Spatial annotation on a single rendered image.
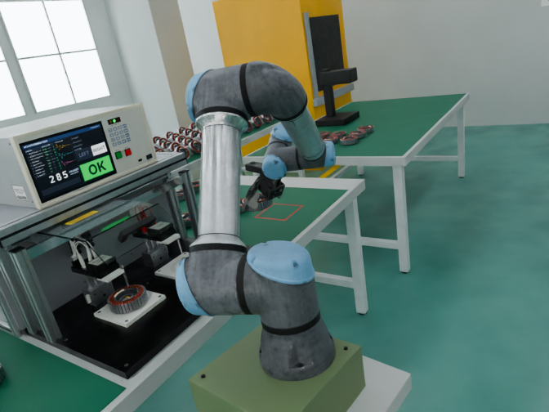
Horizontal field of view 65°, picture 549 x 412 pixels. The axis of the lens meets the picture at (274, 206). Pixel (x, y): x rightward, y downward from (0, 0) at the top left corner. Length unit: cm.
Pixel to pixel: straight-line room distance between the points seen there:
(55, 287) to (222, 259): 81
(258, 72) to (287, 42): 385
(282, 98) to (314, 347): 51
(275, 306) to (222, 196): 24
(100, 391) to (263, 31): 424
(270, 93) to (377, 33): 544
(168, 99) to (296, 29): 168
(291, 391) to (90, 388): 54
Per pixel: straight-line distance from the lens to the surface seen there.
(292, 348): 82
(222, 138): 91
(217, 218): 85
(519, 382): 212
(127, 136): 149
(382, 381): 99
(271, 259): 76
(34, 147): 132
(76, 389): 120
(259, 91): 92
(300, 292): 78
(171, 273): 148
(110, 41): 948
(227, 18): 519
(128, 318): 132
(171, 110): 530
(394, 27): 625
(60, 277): 153
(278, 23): 482
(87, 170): 140
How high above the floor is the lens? 143
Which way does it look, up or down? 21 degrees down
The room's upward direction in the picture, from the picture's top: 10 degrees counter-clockwise
